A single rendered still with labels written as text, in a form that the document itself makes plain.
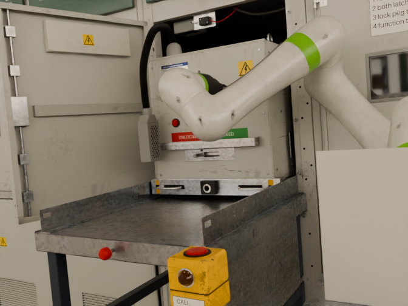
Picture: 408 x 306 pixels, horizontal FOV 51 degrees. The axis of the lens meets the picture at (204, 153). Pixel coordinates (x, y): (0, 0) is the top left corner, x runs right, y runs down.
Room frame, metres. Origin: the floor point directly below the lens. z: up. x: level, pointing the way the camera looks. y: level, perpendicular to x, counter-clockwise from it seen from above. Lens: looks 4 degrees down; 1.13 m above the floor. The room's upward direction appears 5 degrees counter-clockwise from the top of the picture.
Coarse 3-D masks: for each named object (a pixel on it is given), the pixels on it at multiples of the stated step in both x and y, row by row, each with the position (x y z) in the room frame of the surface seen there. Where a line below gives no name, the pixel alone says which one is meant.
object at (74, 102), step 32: (0, 32) 1.43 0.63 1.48; (32, 32) 1.53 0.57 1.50; (64, 32) 1.59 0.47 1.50; (96, 32) 1.68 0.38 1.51; (128, 32) 1.79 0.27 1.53; (0, 64) 1.43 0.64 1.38; (32, 64) 1.53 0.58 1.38; (64, 64) 1.61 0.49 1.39; (96, 64) 1.70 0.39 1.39; (128, 64) 1.81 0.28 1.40; (32, 96) 1.52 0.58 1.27; (64, 96) 1.60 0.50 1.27; (96, 96) 1.69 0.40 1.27; (128, 96) 1.80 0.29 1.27; (32, 128) 1.51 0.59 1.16; (64, 128) 1.59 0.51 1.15; (96, 128) 1.68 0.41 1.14; (128, 128) 1.79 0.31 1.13; (32, 160) 1.50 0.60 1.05; (64, 160) 1.58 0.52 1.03; (96, 160) 1.67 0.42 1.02; (128, 160) 1.78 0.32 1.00; (32, 192) 1.47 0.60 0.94; (64, 192) 1.57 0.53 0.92; (96, 192) 1.66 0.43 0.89
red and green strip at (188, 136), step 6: (180, 132) 1.63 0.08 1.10; (186, 132) 1.61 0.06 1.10; (228, 132) 1.52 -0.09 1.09; (234, 132) 1.51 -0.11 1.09; (240, 132) 1.50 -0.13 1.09; (246, 132) 1.49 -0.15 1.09; (174, 138) 1.64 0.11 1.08; (180, 138) 1.63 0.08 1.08; (186, 138) 1.61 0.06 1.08; (192, 138) 1.60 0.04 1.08; (198, 138) 1.59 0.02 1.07; (222, 138) 1.54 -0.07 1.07; (228, 138) 1.52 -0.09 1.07
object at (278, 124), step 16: (272, 48) 1.50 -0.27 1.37; (272, 96) 1.47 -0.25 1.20; (288, 96) 1.62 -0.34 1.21; (272, 112) 1.47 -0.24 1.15; (288, 112) 1.61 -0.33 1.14; (272, 128) 1.46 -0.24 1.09; (288, 128) 1.60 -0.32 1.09; (272, 144) 1.45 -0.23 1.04; (288, 144) 1.59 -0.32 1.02; (272, 160) 1.45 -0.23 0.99; (288, 160) 1.58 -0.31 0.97
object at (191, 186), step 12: (168, 180) 1.65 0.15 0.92; (180, 180) 1.62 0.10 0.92; (192, 180) 1.59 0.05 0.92; (228, 180) 1.52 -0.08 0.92; (240, 180) 1.49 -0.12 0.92; (252, 180) 1.47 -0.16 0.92; (276, 180) 1.43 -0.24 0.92; (156, 192) 1.68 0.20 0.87; (168, 192) 1.65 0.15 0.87; (180, 192) 1.62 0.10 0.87; (192, 192) 1.60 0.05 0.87; (228, 192) 1.52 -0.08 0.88; (240, 192) 1.50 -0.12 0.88; (252, 192) 1.47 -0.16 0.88
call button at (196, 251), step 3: (189, 249) 0.75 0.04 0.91; (192, 249) 0.75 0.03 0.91; (195, 249) 0.75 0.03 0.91; (198, 249) 0.75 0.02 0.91; (201, 249) 0.75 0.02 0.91; (204, 249) 0.75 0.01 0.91; (186, 252) 0.75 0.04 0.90; (189, 252) 0.73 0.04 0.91; (192, 252) 0.73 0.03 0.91; (195, 252) 0.73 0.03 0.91; (198, 252) 0.73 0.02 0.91; (201, 252) 0.73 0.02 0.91; (204, 252) 0.74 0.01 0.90; (207, 252) 0.74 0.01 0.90; (192, 255) 0.73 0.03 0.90; (195, 255) 0.73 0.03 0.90
